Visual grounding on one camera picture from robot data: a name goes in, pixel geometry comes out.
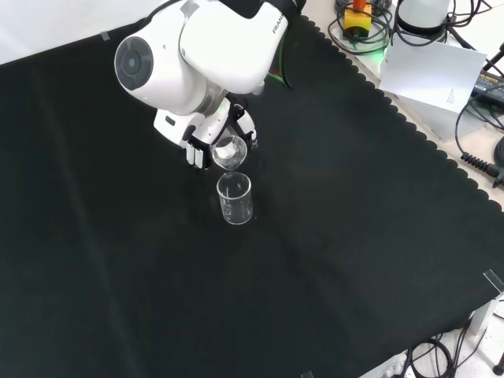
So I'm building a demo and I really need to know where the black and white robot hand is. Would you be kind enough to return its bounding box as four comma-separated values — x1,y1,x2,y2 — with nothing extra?
152,98,261,171

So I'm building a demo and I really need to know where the small clear glass beaker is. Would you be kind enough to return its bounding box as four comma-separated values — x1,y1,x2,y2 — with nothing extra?
209,134,249,172

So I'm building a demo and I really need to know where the clear glass beaker with spout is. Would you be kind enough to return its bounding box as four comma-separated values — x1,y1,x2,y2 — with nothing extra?
216,172,254,226

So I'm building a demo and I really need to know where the black bench cloth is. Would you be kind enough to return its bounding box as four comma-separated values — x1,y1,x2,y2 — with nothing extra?
0,0,504,378

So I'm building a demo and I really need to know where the yellow stop button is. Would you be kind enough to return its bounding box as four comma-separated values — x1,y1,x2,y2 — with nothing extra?
343,0,373,40

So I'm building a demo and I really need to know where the pale board sheet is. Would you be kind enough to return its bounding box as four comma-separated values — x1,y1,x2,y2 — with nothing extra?
377,38,489,117

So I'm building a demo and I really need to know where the black power adapter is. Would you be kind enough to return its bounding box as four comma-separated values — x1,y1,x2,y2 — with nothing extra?
470,66,504,105

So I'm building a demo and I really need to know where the black tripod leg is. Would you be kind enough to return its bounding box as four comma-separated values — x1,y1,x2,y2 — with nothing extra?
483,42,504,74

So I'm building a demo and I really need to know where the black floor cable loop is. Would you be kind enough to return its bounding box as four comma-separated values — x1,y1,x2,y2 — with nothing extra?
404,332,454,378

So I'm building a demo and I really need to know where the white metal bracket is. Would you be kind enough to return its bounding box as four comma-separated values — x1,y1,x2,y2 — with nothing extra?
469,293,504,336

